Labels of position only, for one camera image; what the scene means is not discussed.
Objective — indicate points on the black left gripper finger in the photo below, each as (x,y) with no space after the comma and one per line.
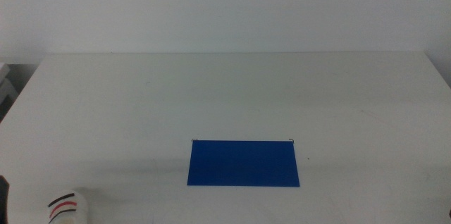
(3,203)

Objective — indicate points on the blue rectangular mat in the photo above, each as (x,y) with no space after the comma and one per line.
(243,164)

